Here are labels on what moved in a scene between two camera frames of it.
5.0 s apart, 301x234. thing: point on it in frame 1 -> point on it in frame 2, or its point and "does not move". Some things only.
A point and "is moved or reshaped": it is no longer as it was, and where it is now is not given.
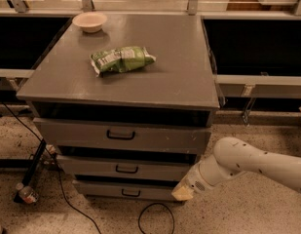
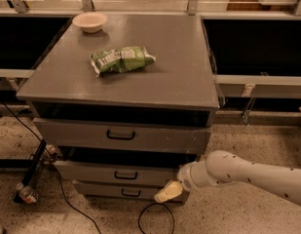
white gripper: x=194 y=179 -> x=185 y=176
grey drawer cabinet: x=126 y=101 does not move
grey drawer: x=127 y=166 is moved or reshaped
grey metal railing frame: x=246 y=88 does not move
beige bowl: x=91 y=21 does not move
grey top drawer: x=143 y=134 does not move
